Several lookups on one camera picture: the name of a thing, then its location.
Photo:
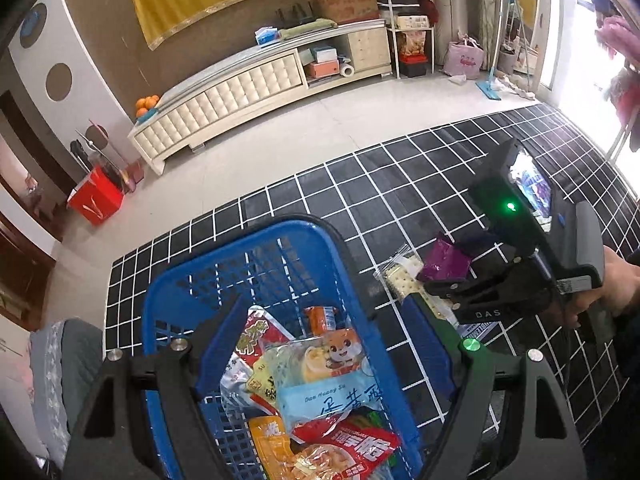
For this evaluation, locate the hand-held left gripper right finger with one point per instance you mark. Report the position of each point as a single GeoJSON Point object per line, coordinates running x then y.
{"type": "Point", "coordinates": [430, 340]}

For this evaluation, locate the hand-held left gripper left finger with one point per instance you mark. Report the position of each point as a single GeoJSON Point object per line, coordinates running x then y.
{"type": "Point", "coordinates": [220, 355]}

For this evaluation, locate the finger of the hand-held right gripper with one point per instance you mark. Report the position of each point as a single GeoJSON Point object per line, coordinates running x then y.
{"type": "Point", "coordinates": [450, 287]}
{"type": "Point", "coordinates": [477, 246]}

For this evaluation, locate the purple cracker packet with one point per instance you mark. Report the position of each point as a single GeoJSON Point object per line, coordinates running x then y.
{"type": "Point", "coordinates": [442, 262]}

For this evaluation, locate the blue squirrel pastry packet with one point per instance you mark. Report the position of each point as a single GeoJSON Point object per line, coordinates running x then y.
{"type": "Point", "coordinates": [330, 395]}

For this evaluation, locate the blue plastic basket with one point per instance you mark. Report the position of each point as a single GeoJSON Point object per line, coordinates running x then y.
{"type": "Point", "coordinates": [300, 240]}

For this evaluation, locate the person's right hand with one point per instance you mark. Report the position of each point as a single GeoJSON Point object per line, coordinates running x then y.
{"type": "Point", "coordinates": [625, 285]}

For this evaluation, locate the red snack packet yellow print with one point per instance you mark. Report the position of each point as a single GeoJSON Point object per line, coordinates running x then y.
{"type": "Point", "coordinates": [257, 340]}

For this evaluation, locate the orange snack packet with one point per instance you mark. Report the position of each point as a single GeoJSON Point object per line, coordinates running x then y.
{"type": "Point", "coordinates": [267, 440]}

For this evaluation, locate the small orange-red snack packet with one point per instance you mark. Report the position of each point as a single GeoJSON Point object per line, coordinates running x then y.
{"type": "Point", "coordinates": [320, 318]}

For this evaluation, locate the light blue mop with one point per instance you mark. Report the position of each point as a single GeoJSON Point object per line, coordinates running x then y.
{"type": "Point", "coordinates": [490, 91]}

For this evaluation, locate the clothes drying rack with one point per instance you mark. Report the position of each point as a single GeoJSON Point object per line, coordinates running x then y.
{"type": "Point", "coordinates": [621, 135]}

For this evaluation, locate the red packet with white print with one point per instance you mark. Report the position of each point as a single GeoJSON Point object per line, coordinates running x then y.
{"type": "Point", "coordinates": [350, 445]}

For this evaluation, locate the grey waste bin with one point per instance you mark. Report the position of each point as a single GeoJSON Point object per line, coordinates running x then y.
{"type": "Point", "coordinates": [508, 60]}

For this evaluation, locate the pink flamingo bag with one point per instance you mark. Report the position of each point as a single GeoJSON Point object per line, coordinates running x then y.
{"type": "Point", "coordinates": [465, 60]}

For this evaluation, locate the black and red bin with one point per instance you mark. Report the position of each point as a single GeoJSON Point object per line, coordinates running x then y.
{"type": "Point", "coordinates": [413, 66]}

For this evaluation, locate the photo-printed gift bag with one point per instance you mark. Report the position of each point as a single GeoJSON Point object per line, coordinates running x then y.
{"type": "Point", "coordinates": [415, 45]}

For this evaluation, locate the pink fluffy garment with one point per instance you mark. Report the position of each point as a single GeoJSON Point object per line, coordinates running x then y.
{"type": "Point", "coordinates": [622, 40]}

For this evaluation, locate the pale patterned curtain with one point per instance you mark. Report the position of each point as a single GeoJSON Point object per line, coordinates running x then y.
{"type": "Point", "coordinates": [489, 5]}

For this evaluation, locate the red open box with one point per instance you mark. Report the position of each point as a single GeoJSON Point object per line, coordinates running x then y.
{"type": "Point", "coordinates": [95, 200]}

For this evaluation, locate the pink small box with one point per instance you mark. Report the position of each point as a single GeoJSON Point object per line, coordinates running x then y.
{"type": "Point", "coordinates": [135, 174]}

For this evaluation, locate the printed snack box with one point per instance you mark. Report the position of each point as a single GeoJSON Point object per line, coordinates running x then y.
{"type": "Point", "coordinates": [413, 22]}

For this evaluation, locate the white tape roll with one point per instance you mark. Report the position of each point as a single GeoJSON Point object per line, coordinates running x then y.
{"type": "Point", "coordinates": [347, 70]}

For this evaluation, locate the brown wooden door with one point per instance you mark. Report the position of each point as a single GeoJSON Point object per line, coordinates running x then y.
{"type": "Point", "coordinates": [25, 240]}

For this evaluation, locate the orange box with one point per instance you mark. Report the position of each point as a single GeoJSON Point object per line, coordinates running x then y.
{"type": "Point", "coordinates": [321, 70]}

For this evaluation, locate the brown cardboard box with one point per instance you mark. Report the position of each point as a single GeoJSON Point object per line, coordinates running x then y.
{"type": "Point", "coordinates": [345, 6]}

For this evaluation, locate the cream tufted TV cabinet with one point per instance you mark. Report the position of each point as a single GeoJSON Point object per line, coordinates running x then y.
{"type": "Point", "coordinates": [225, 95]}

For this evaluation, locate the pile of oranges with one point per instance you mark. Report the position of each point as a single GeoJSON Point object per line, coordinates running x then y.
{"type": "Point", "coordinates": [146, 105]}

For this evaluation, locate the green flat cushion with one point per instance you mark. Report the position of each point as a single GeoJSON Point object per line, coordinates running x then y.
{"type": "Point", "coordinates": [307, 29]}

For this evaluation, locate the blue tissue box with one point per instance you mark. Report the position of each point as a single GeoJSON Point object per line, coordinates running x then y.
{"type": "Point", "coordinates": [266, 36]}

